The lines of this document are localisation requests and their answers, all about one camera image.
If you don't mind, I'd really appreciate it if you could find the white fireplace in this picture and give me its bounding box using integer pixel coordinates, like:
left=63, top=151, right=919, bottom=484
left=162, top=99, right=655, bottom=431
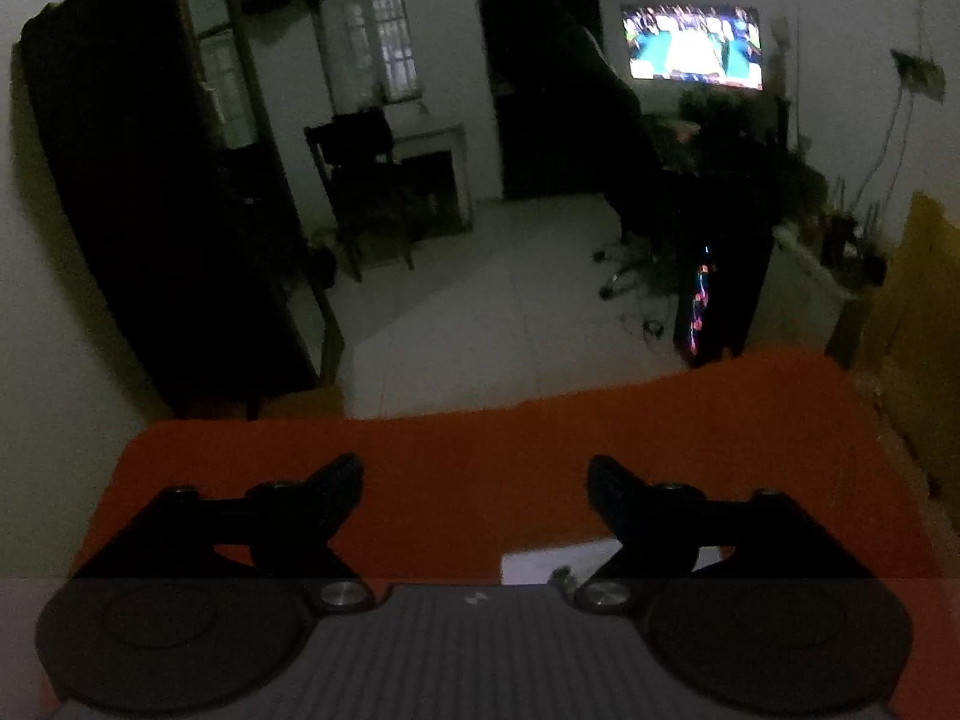
left=388, top=118, right=475, bottom=237

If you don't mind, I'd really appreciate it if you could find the black office chair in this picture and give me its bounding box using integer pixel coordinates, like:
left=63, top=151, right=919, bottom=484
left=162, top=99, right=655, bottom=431
left=546, top=15, right=680, bottom=301

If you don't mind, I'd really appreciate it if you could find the orange blanket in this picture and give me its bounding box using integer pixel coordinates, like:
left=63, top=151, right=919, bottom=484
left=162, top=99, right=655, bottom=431
left=71, top=349, right=960, bottom=720

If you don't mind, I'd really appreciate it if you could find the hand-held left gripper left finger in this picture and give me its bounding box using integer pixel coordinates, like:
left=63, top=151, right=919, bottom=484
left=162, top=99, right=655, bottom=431
left=71, top=454, right=376, bottom=614

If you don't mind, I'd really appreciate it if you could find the white cardboard box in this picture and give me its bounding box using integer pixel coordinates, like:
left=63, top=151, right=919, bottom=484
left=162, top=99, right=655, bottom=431
left=500, top=538, right=725, bottom=587

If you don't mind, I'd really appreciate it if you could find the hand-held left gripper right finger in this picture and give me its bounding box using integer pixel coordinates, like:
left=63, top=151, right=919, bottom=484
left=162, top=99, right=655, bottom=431
left=574, top=454, right=878, bottom=612

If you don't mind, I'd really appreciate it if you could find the dark wooden wardrobe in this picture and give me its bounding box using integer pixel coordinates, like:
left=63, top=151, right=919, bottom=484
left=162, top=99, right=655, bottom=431
left=19, top=0, right=347, bottom=421

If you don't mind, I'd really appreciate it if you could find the wall socket with cables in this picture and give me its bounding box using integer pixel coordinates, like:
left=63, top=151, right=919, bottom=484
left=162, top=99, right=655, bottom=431
left=889, top=49, right=947, bottom=100

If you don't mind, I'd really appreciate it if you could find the television screen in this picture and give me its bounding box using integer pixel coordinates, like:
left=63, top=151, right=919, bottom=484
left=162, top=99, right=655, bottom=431
left=620, top=4, right=766, bottom=92

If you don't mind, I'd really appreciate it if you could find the wooden bed headboard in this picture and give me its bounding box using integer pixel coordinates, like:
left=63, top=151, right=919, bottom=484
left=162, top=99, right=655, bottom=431
left=855, top=191, right=960, bottom=497

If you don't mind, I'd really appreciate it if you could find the clutter of plants and bottles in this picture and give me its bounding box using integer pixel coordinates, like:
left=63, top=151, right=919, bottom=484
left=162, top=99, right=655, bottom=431
left=780, top=146, right=895, bottom=287

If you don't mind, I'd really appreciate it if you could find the dark computer desk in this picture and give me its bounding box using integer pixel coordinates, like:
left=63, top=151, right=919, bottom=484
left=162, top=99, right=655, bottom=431
left=645, top=86, right=790, bottom=370

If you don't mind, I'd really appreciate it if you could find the barred window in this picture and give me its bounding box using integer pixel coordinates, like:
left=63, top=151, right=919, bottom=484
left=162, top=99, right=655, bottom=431
left=339, top=0, right=422, bottom=104

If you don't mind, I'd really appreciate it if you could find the white cabinet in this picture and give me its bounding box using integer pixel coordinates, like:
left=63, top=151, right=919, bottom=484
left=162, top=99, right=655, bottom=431
left=771, top=223, right=872, bottom=370

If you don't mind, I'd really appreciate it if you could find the computer tower with coloured lights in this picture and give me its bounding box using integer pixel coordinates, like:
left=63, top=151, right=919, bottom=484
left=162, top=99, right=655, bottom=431
left=675, top=240, right=722, bottom=362

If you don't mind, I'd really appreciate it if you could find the dark wooden chair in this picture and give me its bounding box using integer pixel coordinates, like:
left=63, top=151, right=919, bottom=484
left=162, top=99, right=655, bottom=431
left=304, top=106, right=416, bottom=284

